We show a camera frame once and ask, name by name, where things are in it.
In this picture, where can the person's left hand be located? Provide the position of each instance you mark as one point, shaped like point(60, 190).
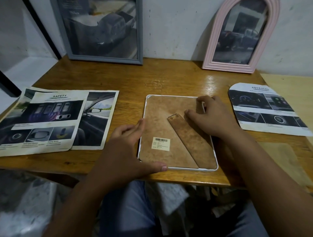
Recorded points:
point(122, 156)

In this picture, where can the person's right hand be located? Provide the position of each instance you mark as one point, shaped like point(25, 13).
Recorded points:
point(215, 119)

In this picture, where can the person's right thumb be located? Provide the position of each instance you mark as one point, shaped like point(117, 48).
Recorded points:
point(192, 114)

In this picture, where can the person's left thumb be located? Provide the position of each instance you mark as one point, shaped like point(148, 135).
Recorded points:
point(156, 168)

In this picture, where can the white picture frame brown backing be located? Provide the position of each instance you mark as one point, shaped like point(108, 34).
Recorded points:
point(161, 117)

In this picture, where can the person's right forearm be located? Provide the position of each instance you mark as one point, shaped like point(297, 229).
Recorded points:
point(264, 183)

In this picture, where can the person's left forearm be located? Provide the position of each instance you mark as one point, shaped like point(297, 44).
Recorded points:
point(80, 207)

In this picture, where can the white barcode sticker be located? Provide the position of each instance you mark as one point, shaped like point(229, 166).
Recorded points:
point(161, 144)

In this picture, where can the white cloth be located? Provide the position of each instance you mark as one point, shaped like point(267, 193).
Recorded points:
point(171, 195)

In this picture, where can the person's blue jeans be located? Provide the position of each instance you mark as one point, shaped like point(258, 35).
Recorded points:
point(127, 210)

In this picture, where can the arch-cut car brochure sheet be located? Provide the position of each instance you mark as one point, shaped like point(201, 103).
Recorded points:
point(264, 107)

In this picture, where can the large car brochure sheet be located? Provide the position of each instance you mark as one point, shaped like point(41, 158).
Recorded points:
point(97, 117)

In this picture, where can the brown paper sheet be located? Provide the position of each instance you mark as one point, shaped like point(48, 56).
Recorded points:
point(281, 158)

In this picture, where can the small car brochure sheet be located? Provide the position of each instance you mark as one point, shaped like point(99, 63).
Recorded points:
point(44, 117)

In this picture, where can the clear plastic bag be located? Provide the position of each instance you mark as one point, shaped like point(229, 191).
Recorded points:
point(24, 207)

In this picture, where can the black framed white board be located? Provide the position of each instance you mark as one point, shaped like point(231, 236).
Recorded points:
point(41, 26)

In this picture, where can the brown frame stand flap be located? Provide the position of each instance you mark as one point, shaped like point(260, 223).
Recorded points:
point(195, 146)

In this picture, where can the pink arched picture frame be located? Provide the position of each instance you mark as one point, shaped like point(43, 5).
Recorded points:
point(239, 36)

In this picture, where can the grey rectangular picture frame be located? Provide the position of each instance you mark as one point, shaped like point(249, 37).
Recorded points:
point(102, 36)

